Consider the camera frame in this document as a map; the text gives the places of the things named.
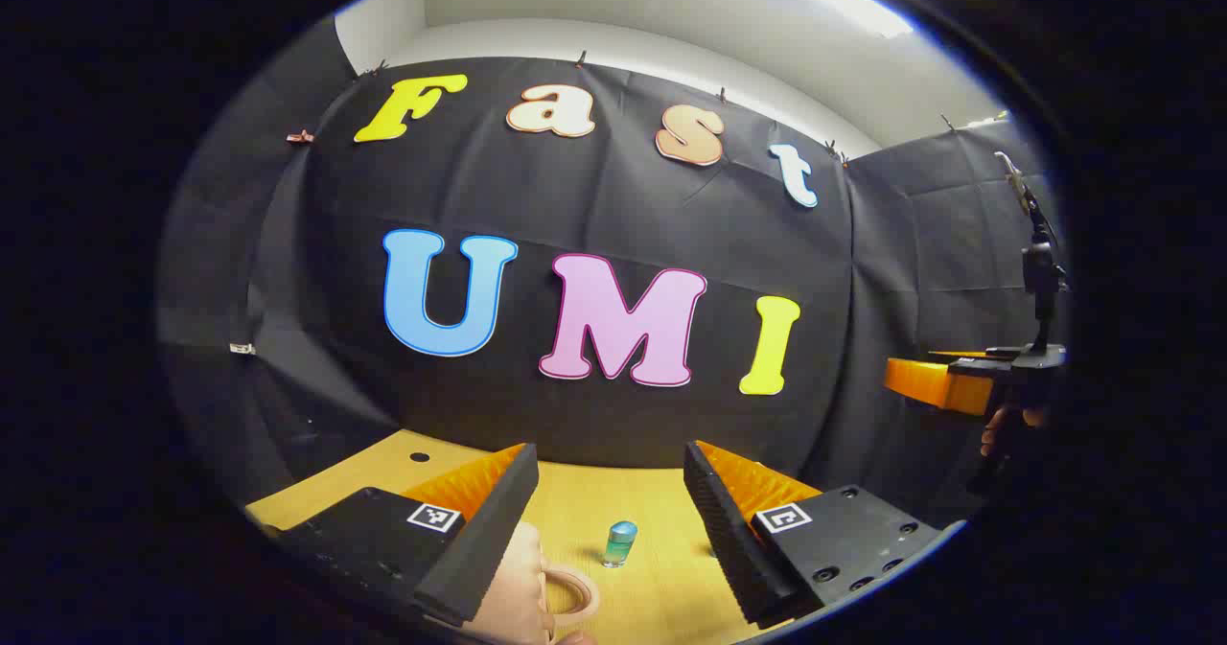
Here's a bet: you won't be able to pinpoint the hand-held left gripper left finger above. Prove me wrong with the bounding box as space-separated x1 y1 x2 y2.
273 442 541 627

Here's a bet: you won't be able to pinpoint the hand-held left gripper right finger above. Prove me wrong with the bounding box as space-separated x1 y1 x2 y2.
683 439 948 630

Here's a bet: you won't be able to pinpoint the blue skin care bottle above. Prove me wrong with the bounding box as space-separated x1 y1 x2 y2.
602 519 639 569

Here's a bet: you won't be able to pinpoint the black backdrop cloth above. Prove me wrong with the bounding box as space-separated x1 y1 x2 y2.
158 17 1065 531

